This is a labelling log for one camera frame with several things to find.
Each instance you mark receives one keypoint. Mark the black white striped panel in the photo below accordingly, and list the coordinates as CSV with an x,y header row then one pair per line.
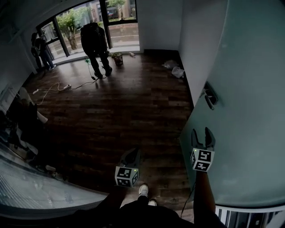
x,y
249,217

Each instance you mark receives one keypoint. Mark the white power strip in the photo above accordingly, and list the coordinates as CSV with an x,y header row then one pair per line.
x,y
67,86

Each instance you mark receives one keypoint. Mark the person's right forearm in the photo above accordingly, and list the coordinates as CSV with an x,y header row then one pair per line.
x,y
203,193

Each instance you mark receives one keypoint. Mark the white plastic bag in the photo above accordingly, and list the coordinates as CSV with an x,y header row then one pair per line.
x,y
177,72
170,64

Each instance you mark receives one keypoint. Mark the person's black trouser legs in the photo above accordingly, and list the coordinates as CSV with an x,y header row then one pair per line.
x,y
147,213

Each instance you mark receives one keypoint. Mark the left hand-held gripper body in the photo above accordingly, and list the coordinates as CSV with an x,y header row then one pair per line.
x,y
127,173

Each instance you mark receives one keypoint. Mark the person's white left shoe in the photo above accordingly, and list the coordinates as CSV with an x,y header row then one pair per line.
x,y
143,190

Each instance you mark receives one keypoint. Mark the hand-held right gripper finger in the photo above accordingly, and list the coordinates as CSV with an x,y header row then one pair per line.
x,y
194,137
210,137

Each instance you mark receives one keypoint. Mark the person's white shoe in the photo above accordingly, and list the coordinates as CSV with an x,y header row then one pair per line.
x,y
152,202
143,190

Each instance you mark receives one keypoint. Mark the frosted glass door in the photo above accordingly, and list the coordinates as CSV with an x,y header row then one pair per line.
x,y
249,89

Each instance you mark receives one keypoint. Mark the pile of dark clothes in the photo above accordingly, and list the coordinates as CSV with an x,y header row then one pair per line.
x,y
24,124

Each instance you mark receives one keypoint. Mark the potted plant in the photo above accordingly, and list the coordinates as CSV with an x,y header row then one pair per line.
x,y
118,58

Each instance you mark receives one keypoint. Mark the black framed window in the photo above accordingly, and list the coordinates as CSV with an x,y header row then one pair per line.
x,y
104,22

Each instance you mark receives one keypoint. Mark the frosted glass panel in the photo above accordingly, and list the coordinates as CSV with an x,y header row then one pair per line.
x,y
40,189

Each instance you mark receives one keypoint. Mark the person's white right shoe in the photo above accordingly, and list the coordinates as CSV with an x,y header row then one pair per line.
x,y
152,202

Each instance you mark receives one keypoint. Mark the person's left forearm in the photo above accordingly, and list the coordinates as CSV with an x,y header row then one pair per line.
x,y
112,198

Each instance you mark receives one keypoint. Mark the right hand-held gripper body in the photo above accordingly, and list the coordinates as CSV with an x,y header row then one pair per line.
x,y
202,158

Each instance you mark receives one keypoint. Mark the white bottle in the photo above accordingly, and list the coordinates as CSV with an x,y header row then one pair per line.
x,y
132,54

